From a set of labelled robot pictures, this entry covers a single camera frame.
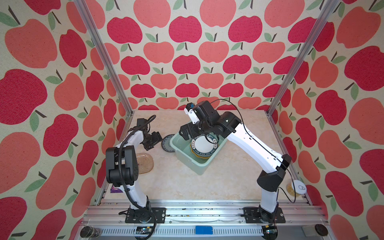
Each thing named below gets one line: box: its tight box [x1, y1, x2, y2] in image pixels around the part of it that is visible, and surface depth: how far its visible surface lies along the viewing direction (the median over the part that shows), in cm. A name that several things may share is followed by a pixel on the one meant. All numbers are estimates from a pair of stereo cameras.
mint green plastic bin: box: [169, 133, 229, 176], surface depth 80 cm
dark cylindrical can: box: [80, 225, 101, 238], surface depth 64 cm
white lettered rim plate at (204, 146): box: [190, 134, 219, 159], surface depth 97 cm
